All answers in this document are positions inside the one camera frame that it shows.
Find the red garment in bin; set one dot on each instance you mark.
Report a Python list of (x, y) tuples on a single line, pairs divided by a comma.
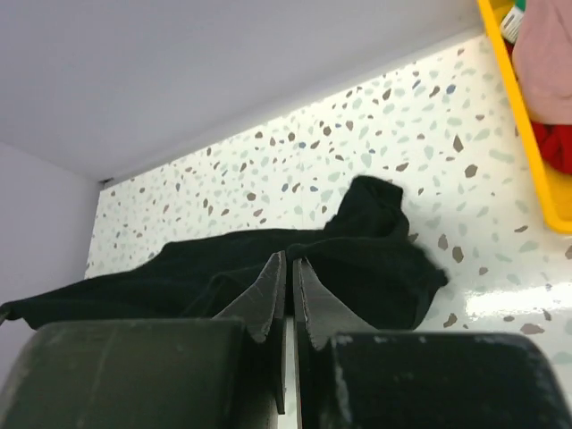
[(555, 145)]

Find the black t shirt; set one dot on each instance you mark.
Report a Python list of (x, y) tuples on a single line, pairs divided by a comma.
[(363, 256)]

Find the yellow plastic bin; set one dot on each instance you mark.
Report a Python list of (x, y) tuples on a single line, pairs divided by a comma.
[(553, 188)]

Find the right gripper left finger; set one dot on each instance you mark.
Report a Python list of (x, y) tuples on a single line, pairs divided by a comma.
[(260, 373)]

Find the pink shirt in bin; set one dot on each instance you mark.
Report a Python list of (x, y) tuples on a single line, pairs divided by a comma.
[(542, 61)]

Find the green white item in bin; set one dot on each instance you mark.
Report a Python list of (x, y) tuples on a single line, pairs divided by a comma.
[(512, 21)]

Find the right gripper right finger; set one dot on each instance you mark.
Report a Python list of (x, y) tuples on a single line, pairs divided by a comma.
[(319, 317)]

